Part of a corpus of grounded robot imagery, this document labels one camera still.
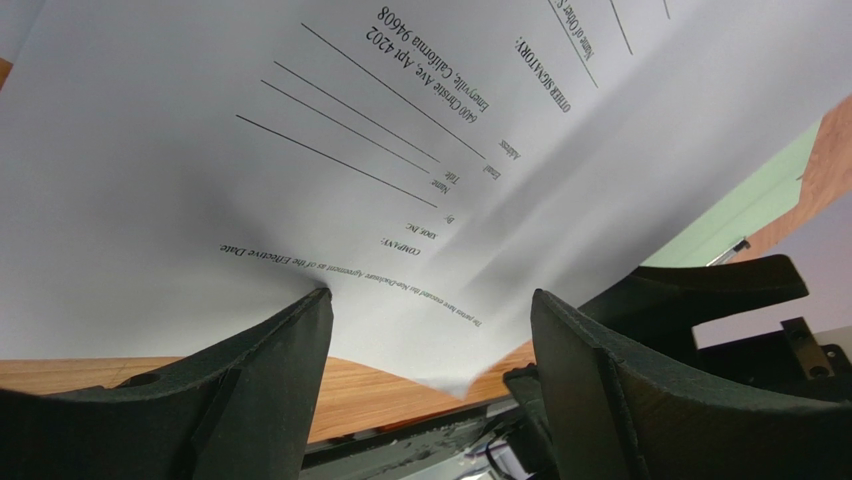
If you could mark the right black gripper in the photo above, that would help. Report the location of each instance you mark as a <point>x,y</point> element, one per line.
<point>653,302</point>

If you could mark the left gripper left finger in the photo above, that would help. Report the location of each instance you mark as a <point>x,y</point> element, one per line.
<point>240,409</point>

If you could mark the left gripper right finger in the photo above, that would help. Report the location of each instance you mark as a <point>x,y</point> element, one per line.
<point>620,410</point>

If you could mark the green clipboard folder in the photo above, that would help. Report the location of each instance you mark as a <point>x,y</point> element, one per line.
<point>764,196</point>

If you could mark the signature page paper sheet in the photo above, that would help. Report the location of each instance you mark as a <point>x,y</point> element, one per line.
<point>174,172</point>

